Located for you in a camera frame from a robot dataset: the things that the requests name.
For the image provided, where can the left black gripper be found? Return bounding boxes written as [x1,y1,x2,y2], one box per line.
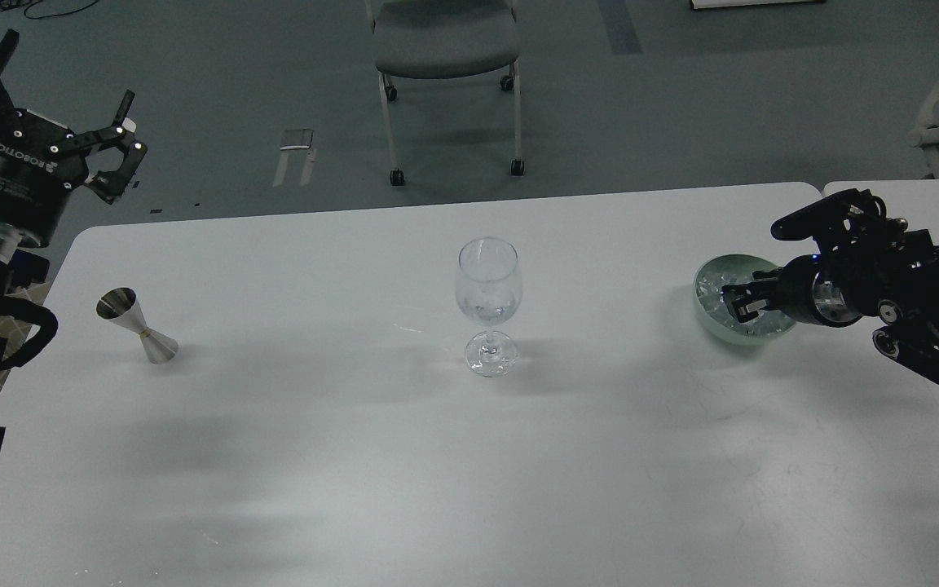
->
[0,29,148,249]

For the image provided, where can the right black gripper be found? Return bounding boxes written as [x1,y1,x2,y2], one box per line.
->
[721,255,863,328]

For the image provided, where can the clear ice cubes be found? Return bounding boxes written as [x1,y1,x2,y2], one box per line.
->
[696,271,796,339]

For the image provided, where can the steel cocktail jigger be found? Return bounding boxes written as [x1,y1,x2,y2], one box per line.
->
[95,287,179,364]

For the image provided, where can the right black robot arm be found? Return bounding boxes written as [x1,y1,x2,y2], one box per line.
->
[721,230,939,386]

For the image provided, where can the clear wine glass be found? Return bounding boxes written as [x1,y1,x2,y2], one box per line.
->
[455,236,522,377]

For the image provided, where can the green bowl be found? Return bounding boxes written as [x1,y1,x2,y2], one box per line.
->
[693,255,796,346]

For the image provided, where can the grey floor plate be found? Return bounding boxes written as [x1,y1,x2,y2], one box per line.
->
[279,129,315,152]

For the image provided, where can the grey office chair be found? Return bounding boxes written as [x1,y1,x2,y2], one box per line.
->
[363,1,526,187]

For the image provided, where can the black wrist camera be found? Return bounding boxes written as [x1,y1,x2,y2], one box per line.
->
[770,188,909,255]

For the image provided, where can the black floor cables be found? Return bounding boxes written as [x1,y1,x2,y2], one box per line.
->
[0,0,104,35]

